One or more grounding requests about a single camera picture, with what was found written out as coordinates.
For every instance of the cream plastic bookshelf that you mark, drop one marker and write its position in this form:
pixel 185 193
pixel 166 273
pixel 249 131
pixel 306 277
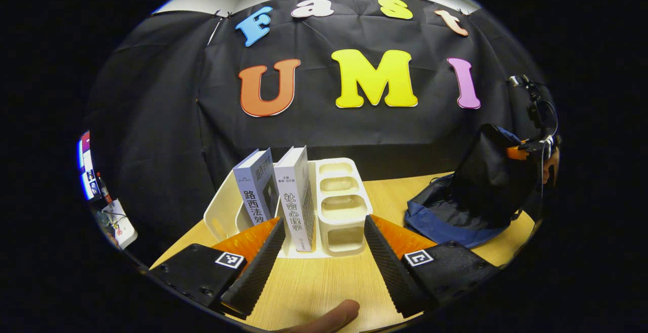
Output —
pixel 344 206

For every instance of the black backdrop cloth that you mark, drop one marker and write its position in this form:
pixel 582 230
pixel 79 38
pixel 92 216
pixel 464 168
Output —
pixel 354 130

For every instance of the white grey book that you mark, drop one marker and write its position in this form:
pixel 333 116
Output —
pixel 296 196

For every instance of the small red bottle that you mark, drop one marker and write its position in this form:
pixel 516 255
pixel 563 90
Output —
pixel 104 189

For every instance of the blue grey book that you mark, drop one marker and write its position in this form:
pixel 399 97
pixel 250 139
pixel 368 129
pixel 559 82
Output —
pixel 253 186

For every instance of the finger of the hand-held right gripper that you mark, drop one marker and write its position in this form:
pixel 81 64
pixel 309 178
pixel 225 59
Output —
pixel 517 152

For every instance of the white power strip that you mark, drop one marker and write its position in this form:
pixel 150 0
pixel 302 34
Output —
pixel 124 224

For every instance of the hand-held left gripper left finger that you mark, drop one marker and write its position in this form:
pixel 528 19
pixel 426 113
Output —
pixel 260 267

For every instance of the blue schoolbag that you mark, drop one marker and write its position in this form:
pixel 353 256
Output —
pixel 440 226

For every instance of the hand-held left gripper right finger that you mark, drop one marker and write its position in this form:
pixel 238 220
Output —
pixel 390 267

